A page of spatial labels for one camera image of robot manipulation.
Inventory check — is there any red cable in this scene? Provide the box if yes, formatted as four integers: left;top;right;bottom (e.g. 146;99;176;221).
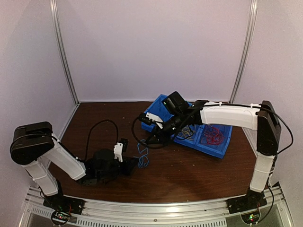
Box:
201;125;227;145

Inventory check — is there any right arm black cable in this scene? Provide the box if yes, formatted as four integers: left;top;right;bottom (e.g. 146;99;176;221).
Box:
131;101;294;211

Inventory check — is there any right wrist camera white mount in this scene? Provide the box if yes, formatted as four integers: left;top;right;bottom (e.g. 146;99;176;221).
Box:
139;112;164;129

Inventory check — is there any blue bin middle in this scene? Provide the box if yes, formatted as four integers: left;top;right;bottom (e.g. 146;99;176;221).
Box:
172;101;202;148

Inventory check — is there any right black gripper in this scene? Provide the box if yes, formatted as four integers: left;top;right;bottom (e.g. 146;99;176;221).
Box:
145;112;186;146

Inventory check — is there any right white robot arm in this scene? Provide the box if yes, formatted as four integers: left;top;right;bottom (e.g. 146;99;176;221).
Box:
139;91;281;209

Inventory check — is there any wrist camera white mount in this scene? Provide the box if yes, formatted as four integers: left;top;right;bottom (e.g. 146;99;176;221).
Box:
139;112;164;129
113;142;123;163

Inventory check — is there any aluminium frame post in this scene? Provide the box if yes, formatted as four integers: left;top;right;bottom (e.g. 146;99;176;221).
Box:
229;0;258;104
50;0;80;106

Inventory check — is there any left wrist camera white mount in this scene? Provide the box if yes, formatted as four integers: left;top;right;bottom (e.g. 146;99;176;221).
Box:
113;142;123;163

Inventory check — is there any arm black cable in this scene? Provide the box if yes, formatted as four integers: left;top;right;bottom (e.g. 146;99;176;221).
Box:
131;101;294;211
80;119;119;164

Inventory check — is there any right aluminium frame post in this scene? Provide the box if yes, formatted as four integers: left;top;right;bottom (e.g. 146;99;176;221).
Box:
229;0;258;104

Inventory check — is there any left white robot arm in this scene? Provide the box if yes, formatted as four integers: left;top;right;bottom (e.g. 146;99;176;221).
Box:
9;122;139;214

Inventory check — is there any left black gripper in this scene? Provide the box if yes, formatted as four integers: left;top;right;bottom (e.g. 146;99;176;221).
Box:
97;156;139;181

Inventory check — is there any blue bin far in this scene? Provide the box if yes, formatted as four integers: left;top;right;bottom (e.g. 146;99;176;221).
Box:
141;94;173;132

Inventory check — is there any blue bin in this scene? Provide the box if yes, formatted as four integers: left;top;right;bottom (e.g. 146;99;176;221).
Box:
172;101;202;148
141;94;173;132
195;124;232;159

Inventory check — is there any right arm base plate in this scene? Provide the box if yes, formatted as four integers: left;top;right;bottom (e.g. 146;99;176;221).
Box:
226;195;267;214

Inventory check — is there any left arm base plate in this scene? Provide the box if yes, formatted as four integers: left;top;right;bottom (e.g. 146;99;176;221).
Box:
43;194;85;215

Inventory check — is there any front aluminium rail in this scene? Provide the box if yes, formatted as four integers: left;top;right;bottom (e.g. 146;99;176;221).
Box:
17;186;295;227

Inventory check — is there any blue bin near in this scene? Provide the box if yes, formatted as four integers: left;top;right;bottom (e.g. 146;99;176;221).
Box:
195;124;232;159

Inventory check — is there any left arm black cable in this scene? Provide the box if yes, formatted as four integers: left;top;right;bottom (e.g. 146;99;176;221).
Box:
80;119;119;164

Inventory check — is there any left aluminium frame post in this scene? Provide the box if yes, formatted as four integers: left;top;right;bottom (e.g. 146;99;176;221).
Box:
50;0;80;106

